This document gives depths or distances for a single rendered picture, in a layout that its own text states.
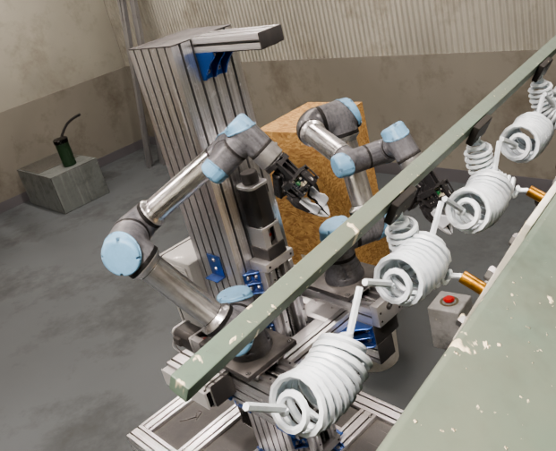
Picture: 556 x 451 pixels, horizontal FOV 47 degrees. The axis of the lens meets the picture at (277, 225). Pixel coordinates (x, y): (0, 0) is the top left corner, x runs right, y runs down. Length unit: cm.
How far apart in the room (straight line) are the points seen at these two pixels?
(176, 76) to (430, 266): 142
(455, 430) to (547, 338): 13
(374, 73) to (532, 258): 519
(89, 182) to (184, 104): 555
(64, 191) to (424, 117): 400
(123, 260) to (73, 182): 566
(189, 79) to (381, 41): 371
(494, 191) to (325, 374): 41
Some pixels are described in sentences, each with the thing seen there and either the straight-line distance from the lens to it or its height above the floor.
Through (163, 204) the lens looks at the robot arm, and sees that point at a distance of 191.
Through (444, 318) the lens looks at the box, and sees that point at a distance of 238.
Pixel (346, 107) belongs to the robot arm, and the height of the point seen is 165.
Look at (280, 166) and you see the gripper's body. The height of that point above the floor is 171.
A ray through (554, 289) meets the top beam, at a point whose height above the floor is 195.
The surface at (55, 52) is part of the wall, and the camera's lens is 857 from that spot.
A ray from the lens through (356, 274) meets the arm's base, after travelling 239.
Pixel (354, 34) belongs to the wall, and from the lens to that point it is 580.
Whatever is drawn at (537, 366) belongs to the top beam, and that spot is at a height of 194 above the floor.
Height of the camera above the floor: 227
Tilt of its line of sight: 24 degrees down
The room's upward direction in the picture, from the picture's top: 15 degrees counter-clockwise
